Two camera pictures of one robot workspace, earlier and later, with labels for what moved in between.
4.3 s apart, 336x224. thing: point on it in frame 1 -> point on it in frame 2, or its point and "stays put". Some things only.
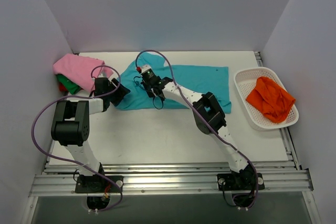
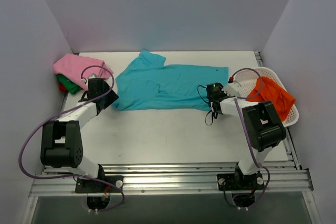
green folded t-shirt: [72, 87] stays put
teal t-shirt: [204, 79] stays put
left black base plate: [98, 184] stays put
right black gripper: [149, 87] -> [213, 106]
